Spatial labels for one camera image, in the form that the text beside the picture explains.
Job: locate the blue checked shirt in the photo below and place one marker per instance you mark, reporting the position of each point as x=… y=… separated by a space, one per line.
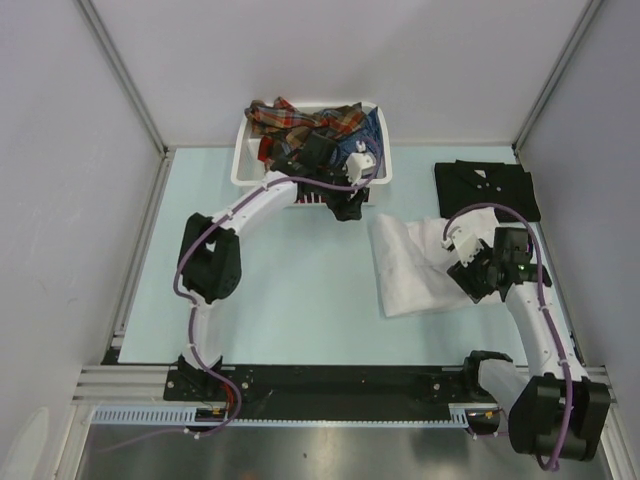
x=369 y=133

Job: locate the left aluminium corner post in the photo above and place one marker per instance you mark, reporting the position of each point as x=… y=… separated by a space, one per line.
x=99 y=31

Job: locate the white slotted cable duct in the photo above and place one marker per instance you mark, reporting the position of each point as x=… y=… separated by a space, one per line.
x=187 y=417

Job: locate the brown plaid shirt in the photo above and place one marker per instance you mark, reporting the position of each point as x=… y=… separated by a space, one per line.
x=292 y=127

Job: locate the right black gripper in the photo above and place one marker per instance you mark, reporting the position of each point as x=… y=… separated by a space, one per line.
x=463 y=275

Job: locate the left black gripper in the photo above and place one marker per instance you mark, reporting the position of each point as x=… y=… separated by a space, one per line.
x=347 y=211

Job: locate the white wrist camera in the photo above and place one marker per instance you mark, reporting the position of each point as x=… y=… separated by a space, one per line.
x=361 y=163
x=462 y=246

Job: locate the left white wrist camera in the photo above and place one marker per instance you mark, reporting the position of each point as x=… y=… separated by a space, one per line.
x=361 y=163

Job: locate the folded black shirt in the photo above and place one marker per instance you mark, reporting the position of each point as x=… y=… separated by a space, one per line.
x=463 y=183

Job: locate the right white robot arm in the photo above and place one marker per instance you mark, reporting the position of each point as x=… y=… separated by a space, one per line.
x=555 y=411

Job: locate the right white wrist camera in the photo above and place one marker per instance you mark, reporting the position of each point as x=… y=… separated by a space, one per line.
x=462 y=246

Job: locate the aluminium corner post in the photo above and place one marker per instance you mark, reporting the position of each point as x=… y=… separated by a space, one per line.
x=569 y=50
x=99 y=31

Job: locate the white plastic laundry basket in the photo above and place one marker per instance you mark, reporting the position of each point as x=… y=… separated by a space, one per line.
x=247 y=170

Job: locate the white long sleeve shirt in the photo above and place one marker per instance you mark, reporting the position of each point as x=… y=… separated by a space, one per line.
x=411 y=263

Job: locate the red black plaid shirt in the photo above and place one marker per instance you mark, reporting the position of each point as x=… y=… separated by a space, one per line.
x=269 y=148

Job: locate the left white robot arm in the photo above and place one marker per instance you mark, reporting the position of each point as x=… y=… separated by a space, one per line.
x=209 y=267

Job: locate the right aluminium corner post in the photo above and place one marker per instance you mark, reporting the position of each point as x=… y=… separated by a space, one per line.
x=569 y=50

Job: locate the aluminium frame rail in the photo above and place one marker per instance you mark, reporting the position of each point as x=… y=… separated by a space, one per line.
x=121 y=384

